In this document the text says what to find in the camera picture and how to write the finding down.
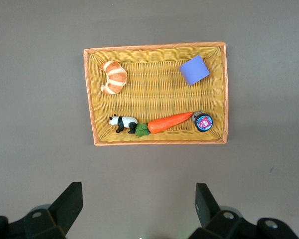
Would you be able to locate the purple foam cube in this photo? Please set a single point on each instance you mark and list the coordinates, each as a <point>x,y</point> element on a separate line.
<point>194,70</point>

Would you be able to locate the black white toy panda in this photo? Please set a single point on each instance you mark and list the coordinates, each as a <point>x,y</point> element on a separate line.
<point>123,122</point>

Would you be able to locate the brown table cover cloth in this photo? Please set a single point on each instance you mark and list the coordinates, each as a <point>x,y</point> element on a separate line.
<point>40,99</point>

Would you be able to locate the toy croissant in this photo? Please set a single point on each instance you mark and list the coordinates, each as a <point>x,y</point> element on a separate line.
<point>115,77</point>

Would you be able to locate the orange toy carrot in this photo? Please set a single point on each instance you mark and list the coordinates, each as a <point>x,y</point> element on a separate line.
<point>167,123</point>

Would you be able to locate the orange rimmed yellow wicker basket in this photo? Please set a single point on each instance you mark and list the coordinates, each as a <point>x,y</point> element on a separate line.
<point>154,99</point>

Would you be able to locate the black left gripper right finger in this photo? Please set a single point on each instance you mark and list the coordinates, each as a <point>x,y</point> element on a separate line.
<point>214,219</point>

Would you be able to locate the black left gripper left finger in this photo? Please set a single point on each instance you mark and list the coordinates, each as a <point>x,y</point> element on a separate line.
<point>59,211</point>

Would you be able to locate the small jar with blue lid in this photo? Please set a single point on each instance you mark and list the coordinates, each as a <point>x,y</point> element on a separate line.
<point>203,122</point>

